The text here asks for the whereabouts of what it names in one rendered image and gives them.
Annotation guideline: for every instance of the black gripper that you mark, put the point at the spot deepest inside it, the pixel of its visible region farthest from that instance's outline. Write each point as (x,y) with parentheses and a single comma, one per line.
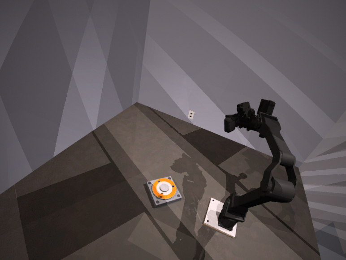
(232,121)

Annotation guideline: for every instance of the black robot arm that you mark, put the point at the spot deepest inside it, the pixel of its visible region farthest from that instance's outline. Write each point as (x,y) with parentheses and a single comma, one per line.
(271,188)

